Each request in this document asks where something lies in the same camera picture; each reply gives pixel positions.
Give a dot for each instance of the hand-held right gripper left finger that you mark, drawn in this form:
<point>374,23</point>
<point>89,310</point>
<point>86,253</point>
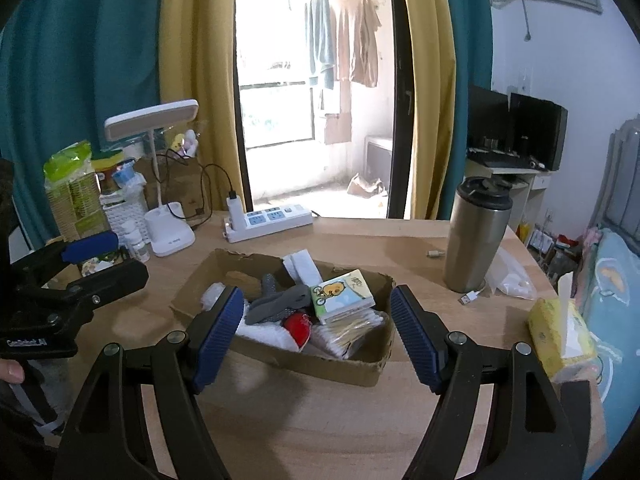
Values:
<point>217,335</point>

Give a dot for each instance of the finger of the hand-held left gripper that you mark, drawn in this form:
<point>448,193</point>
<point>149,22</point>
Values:
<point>90,247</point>
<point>105,280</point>

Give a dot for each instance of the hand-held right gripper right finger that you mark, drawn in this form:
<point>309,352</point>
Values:
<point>415,340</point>

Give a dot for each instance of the white towel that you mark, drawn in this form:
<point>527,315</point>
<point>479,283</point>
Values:
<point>265,336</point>

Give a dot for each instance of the grey and red work glove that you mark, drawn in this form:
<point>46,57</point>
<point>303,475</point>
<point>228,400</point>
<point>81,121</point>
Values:
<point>280,305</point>

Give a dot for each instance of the cartoon print tissue pack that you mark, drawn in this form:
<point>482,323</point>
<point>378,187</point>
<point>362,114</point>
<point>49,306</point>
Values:
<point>345,295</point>

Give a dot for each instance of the cardboard box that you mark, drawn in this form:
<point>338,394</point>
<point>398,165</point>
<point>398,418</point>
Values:
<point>310,365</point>

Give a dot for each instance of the person's left hand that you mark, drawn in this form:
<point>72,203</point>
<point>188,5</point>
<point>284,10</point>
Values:
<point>10,371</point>

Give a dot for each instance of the white plastic bag of cotton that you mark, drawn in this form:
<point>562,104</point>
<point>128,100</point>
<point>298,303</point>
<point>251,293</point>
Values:
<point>214,296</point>

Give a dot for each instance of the white woven basket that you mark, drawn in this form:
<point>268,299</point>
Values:
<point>120,212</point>

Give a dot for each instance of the green snack package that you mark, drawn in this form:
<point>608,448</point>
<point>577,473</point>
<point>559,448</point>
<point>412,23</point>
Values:
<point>72,195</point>

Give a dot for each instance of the pack of cotton swabs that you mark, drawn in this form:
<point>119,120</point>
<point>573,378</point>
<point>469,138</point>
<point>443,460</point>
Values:
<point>350,335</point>

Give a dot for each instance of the white desk lamp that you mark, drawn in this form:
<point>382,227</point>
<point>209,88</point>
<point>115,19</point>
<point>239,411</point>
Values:
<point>170,237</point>

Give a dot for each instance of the blue plastic cup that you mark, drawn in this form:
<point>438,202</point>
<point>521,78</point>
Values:
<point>124,176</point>

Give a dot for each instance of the jar with yellow lid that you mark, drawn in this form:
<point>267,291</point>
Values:
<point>107,162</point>

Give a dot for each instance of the small metal adapter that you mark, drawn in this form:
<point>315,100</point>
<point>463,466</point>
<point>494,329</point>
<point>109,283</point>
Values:
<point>435,253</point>

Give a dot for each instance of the brown cardboard carton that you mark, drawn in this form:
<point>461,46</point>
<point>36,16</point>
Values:
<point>185,185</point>

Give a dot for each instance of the clear plastic bag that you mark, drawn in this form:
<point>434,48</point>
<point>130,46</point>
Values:
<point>510,275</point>

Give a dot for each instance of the stainless steel tumbler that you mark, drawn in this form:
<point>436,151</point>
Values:
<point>475,240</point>

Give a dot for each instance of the white power strip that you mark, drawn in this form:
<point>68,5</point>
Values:
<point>270,220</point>

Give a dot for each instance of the white charger plug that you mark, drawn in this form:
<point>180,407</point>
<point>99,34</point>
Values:
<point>235,207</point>

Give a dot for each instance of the small yellow white toy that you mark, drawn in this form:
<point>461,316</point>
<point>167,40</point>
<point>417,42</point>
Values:
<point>184,144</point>

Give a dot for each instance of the yellow tissue pack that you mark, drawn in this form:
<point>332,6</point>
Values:
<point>555,330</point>

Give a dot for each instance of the white washing machine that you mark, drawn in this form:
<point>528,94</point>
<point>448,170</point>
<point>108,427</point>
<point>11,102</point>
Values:
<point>378,160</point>

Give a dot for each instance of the teal curtain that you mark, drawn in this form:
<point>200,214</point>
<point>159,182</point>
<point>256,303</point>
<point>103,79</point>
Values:
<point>75,60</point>
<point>470,35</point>

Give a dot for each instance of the black keyboard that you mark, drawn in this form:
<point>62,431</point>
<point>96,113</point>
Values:
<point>500,160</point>

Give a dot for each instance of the printed blanket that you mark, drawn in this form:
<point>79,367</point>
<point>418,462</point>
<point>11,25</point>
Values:
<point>615,285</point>

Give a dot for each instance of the black monitor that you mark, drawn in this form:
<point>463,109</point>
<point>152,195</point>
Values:
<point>487,120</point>
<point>537,130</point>

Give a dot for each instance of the yellow curtain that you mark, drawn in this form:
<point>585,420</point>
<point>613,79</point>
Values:
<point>430,85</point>
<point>200,35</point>

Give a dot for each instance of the grey bed headboard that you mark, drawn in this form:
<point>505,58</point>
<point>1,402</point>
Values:
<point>620,175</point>

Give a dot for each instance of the beige hanging shirt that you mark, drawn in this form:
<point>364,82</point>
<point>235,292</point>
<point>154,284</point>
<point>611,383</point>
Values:
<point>370,40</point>
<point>344,35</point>

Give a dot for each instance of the grey-blue hanging towel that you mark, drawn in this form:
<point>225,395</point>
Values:
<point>320,35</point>

